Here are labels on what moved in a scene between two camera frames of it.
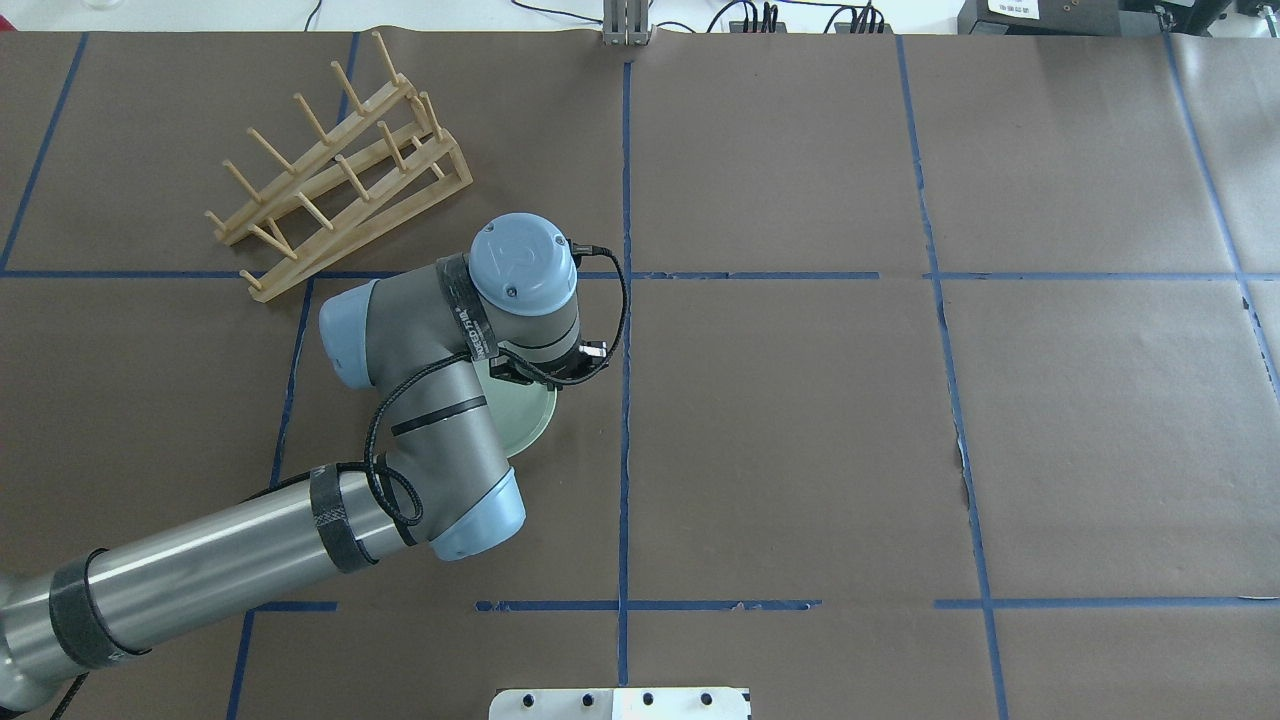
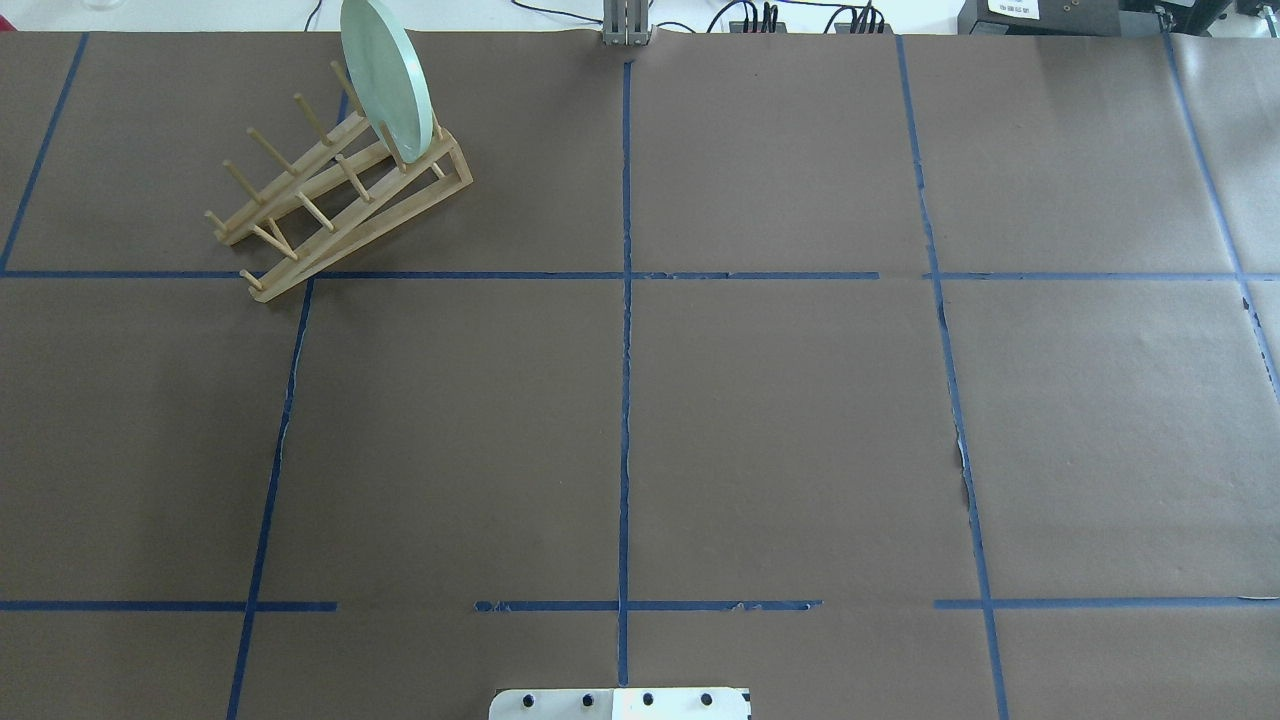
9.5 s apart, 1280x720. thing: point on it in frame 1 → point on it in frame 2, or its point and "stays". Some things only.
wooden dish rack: [388, 164] stays
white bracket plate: [622, 704] stays
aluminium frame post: [625, 22] stays
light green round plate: [522, 413] → [389, 77]
